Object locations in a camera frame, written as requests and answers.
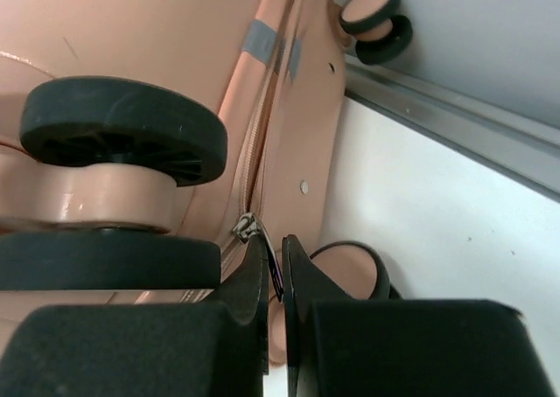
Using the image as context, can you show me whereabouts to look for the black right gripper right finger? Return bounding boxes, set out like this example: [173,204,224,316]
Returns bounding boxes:
[282,235,554,396]

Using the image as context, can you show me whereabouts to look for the pink suitcase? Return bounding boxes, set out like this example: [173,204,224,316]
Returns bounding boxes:
[1,0,412,366]

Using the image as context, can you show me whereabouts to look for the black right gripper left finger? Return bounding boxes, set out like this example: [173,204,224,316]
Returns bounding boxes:
[1,237,269,396]

